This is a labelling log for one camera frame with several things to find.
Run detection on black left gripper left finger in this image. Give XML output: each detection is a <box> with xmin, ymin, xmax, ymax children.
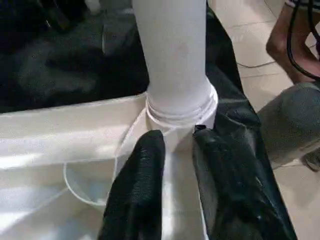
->
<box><xmin>97</xmin><ymin>130</ymin><xmax>167</xmax><ymax>240</ymax></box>

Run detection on grey rounded object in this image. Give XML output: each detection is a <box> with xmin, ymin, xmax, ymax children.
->
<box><xmin>257</xmin><ymin>82</ymin><xmax>320</xmax><ymax>170</ymax></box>

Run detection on bare brown person leg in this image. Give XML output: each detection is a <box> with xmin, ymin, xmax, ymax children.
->
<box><xmin>265</xmin><ymin>0</ymin><xmax>320</xmax><ymax>85</ymax></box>

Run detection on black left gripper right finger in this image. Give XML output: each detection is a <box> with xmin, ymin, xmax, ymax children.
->
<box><xmin>192</xmin><ymin>125</ymin><xmax>299</xmax><ymax>240</ymax></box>

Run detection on white table top frame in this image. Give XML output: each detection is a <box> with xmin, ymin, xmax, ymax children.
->
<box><xmin>0</xmin><ymin>92</ymin><xmax>220</xmax><ymax>240</ymax></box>

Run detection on white plastic table leg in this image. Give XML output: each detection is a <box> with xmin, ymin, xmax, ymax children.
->
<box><xmin>131</xmin><ymin>0</ymin><xmax>220</xmax><ymax>153</ymax></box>

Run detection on black hanging cable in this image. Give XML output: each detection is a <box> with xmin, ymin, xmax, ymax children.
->
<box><xmin>287</xmin><ymin>0</ymin><xmax>320</xmax><ymax>82</ymax></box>

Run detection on black work mat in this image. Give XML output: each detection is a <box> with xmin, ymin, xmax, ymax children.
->
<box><xmin>0</xmin><ymin>0</ymin><xmax>301</xmax><ymax>240</ymax></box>

